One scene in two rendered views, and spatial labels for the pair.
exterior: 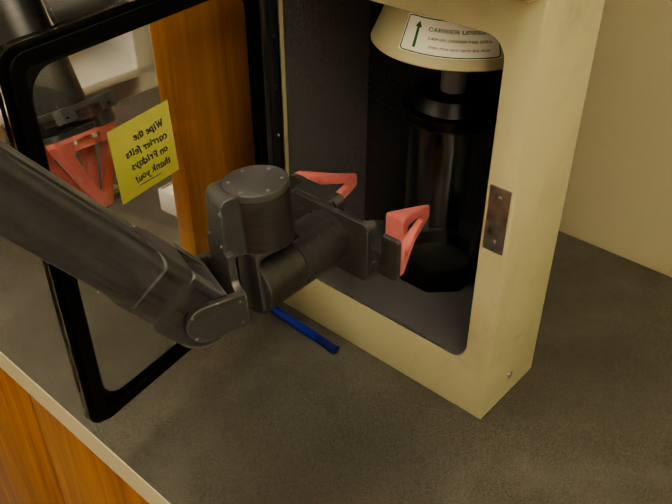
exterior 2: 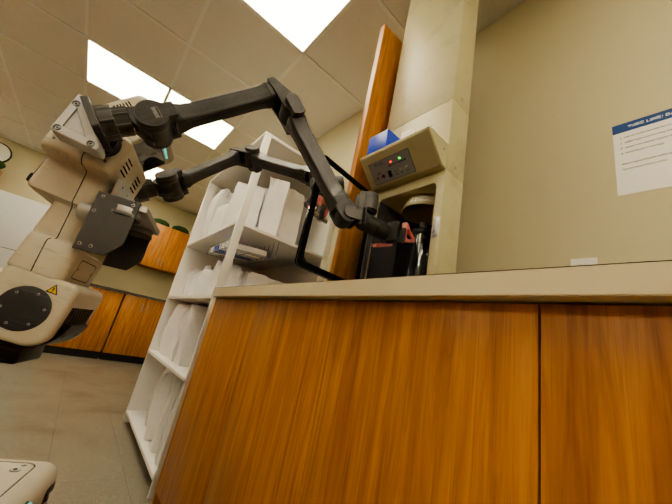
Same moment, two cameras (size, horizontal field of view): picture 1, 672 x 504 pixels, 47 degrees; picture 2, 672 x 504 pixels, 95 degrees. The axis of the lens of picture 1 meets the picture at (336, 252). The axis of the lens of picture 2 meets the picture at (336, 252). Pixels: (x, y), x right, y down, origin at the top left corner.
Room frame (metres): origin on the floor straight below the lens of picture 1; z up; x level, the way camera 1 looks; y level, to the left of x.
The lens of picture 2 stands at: (-0.32, -0.04, 0.78)
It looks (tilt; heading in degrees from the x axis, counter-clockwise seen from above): 17 degrees up; 11
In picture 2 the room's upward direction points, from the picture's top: 12 degrees clockwise
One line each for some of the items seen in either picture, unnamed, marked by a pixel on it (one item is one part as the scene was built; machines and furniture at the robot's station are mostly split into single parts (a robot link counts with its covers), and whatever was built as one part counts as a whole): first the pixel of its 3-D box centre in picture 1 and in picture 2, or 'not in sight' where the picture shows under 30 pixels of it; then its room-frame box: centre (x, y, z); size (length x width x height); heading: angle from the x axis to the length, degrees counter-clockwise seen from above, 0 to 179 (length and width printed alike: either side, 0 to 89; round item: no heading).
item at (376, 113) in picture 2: not in sight; (394, 169); (0.97, 0.02, 1.64); 0.49 x 0.03 x 1.40; 138
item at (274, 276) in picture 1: (268, 268); (367, 221); (0.57, 0.06, 1.17); 0.07 x 0.06 x 0.07; 138
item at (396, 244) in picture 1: (389, 225); (402, 236); (0.64, -0.05, 1.17); 0.09 x 0.07 x 0.07; 138
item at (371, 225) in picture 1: (314, 244); (380, 230); (0.61, 0.02, 1.17); 0.10 x 0.07 x 0.07; 48
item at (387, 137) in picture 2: not in sight; (385, 149); (0.71, 0.06, 1.55); 0.10 x 0.10 x 0.09; 48
